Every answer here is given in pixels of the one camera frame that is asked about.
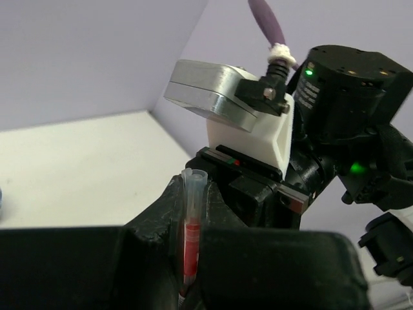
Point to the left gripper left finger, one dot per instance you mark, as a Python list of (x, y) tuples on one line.
[(107, 267)]

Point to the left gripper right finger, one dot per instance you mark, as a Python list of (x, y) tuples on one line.
[(255, 268)]

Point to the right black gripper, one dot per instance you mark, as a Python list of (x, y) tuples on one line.
[(258, 193)]

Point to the red gel pen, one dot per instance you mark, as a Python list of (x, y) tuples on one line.
[(190, 256)]

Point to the blue white putty jar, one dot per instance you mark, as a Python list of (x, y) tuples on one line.
[(1, 203)]

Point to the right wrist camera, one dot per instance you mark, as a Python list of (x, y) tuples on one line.
[(209, 90)]

